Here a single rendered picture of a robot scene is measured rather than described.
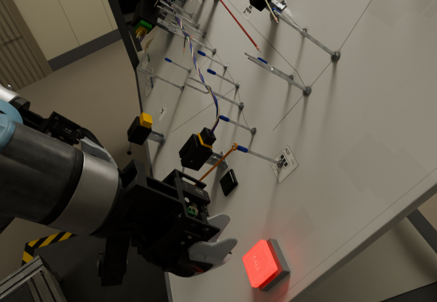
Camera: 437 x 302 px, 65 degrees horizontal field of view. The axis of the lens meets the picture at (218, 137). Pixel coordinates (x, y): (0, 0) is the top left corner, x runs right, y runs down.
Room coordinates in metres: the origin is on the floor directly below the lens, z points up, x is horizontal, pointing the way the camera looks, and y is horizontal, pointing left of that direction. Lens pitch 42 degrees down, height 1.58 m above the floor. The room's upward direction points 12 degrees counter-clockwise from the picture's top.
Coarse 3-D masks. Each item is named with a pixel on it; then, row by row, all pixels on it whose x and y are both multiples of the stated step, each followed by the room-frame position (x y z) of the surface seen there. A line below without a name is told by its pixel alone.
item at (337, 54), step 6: (276, 12) 0.47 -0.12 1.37; (282, 18) 0.46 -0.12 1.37; (288, 24) 0.46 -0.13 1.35; (294, 24) 0.48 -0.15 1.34; (300, 30) 0.46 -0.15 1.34; (306, 36) 0.47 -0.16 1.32; (318, 42) 0.47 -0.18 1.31; (324, 48) 0.47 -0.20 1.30; (330, 54) 0.47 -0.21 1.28; (336, 54) 0.47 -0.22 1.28; (336, 60) 0.47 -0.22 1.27
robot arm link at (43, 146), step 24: (0, 120) 0.23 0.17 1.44; (0, 144) 0.21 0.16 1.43; (24, 144) 0.22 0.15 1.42; (48, 144) 0.23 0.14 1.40; (0, 168) 0.20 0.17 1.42; (24, 168) 0.21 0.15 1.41; (48, 168) 0.21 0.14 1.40; (72, 168) 0.22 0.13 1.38; (0, 192) 0.19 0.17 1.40; (24, 192) 0.19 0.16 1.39; (48, 192) 0.20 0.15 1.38; (72, 192) 0.20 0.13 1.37; (0, 216) 0.19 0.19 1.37; (24, 216) 0.19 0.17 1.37; (48, 216) 0.19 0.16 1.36
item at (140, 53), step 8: (112, 0) 1.39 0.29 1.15; (112, 8) 1.39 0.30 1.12; (120, 8) 1.41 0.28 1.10; (160, 8) 1.45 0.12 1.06; (168, 8) 1.45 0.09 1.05; (120, 16) 1.39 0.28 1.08; (128, 16) 1.43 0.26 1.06; (160, 16) 1.41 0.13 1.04; (120, 24) 1.39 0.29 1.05; (128, 24) 1.40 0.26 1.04; (120, 32) 1.39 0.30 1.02; (128, 32) 1.39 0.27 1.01; (128, 40) 1.39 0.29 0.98; (136, 40) 1.94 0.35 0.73; (128, 48) 1.39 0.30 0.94; (136, 48) 1.94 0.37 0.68; (136, 56) 1.39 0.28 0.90; (136, 64) 1.39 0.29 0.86
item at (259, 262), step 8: (264, 240) 0.28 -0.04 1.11; (256, 248) 0.27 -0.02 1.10; (264, 248) 0.26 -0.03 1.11; (248, 256) 0.27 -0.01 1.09; (256, 256) 0.26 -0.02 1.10; (264, 256) 0.25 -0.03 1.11; (248, 264) 0.26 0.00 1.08; (256, 264) 0.25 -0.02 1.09; (264, 264) 0.24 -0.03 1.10; (272, 264) 0.23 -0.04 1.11; (248, 272) 0.25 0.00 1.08; (256, 272) 0.24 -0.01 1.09; (264, 272) 0.23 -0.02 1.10; (272, 272) 0.23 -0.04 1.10; (256, 280) 0.23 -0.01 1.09; (264, 280) 0.23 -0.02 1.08
